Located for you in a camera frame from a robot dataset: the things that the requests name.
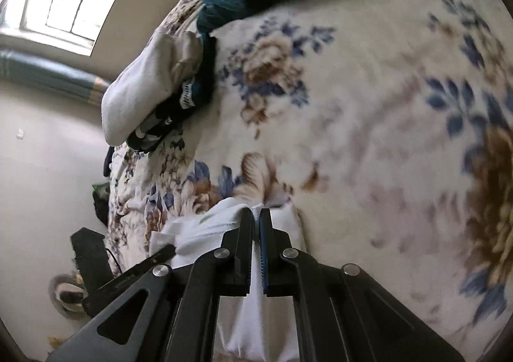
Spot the white cloth garment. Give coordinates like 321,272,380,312
148,197,308,360

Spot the sneaker on floor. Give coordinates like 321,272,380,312
49,272,88,320

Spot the floral bed blanket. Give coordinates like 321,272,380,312
106,0,512,361

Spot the black white patterned garment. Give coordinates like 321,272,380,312
126,34,217,152

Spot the left green curtain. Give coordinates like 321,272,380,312
1,48,110,107

